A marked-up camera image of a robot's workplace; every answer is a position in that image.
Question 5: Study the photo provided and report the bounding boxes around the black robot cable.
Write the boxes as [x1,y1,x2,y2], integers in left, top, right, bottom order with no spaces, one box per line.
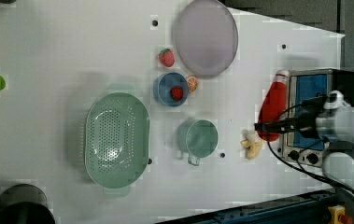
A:
[266,104,354,216]

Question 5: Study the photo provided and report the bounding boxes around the black toaster oven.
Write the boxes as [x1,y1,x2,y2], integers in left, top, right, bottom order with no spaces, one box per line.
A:
[277,69,354,167]

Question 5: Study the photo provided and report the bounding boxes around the black cylinder cup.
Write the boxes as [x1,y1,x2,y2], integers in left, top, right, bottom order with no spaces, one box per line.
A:
[0,184,56,224]

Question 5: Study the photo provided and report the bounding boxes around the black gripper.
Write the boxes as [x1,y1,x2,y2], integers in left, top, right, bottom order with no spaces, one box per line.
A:
[254,98,324,139]

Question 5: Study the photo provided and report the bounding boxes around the green strainer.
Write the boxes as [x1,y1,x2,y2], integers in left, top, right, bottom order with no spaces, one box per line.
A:
[84,84,150,195]

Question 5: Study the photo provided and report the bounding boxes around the strawberry in blue bowl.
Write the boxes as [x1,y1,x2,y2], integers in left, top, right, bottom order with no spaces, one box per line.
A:
[170,87,184,102]

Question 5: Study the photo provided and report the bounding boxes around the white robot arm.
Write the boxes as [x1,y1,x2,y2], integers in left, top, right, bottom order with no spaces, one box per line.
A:
[254,98,354,160]

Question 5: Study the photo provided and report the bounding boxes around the blue metal frame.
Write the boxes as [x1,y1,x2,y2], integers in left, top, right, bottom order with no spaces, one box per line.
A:
[157,189,354,224]

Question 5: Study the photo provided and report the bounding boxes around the red toy strawberry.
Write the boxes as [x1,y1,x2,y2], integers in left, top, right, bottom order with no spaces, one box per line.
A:
[158,49,176,67]

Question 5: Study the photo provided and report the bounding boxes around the grey round plate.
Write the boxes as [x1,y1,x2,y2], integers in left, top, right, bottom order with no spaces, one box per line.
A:
[173,0,238,77]

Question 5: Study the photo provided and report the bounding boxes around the red ketchup bottle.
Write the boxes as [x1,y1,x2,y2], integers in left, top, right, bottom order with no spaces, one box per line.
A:
[257,69,290,143]

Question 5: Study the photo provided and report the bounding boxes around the green mug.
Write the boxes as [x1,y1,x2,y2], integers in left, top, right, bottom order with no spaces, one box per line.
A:
[177,119,219,166]

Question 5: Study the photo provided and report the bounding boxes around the blue bowl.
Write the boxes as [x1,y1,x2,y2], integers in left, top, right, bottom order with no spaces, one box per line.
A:
[153,73,189,107]

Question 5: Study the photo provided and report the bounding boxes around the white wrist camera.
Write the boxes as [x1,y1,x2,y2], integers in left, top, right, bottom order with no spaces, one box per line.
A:
[323,91,350,110]

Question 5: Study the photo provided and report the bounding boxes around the peeled toy banana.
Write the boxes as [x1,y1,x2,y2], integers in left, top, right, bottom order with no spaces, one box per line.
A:
[240,130,263,160]

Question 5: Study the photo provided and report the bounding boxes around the orange slice toy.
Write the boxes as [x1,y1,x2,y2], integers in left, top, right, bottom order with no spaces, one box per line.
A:
[186,76,199,92]

